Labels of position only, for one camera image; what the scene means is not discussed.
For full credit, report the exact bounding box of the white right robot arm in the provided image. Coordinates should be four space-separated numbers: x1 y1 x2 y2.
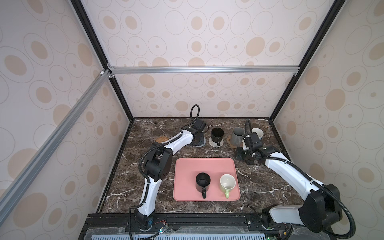
236 146 357 239

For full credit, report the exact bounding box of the silver aluminium rail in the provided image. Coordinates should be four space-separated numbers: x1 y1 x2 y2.
101 65 300 77
1 69 112 225

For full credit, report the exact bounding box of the grey mug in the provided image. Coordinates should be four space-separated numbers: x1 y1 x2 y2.
230 127 245 147

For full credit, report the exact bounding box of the grey woven coaster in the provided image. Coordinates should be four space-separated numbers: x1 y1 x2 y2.
193 142 206 148

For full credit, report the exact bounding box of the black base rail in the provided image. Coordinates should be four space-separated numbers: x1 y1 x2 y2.
78 213 331 240

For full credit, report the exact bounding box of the rattan woven coaster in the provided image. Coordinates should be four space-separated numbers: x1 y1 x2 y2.
156 136 169 144

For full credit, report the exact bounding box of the silver aluminium rail left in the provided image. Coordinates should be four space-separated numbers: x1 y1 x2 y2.
1 69 112 225

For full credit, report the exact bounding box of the black mug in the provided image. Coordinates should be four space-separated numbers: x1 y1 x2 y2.
196 173 211 199
211 128 224 146

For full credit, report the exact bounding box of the multicolour woven coaster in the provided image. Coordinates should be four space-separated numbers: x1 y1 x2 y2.
209 138 224 148

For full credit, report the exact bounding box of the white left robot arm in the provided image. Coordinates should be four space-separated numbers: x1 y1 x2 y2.
130 129 206 229

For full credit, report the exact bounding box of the black corner frame post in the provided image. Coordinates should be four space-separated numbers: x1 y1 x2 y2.
270 0 346 123
70 0 135 122

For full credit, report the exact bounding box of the paw print coaster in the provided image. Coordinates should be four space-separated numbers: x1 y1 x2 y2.
227 136 238 149

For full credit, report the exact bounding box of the white mug green handle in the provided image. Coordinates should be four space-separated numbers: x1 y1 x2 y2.
220 174 236 199

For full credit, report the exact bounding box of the black corner frame post left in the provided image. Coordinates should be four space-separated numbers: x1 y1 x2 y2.
70 0 135 122

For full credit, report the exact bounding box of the silver aluminium rail back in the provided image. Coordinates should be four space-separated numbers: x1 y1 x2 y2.
101 65 300 77

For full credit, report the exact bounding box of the black corner frame post right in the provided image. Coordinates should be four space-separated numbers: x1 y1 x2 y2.
270 0 346 123

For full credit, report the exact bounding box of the light blue mug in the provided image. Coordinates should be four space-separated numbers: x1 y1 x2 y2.
252 128 264 140

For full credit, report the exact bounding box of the pink tray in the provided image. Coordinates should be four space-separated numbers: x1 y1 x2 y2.
173 158 241 202

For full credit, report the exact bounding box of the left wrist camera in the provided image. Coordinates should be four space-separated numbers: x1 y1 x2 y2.
192 119 207 133

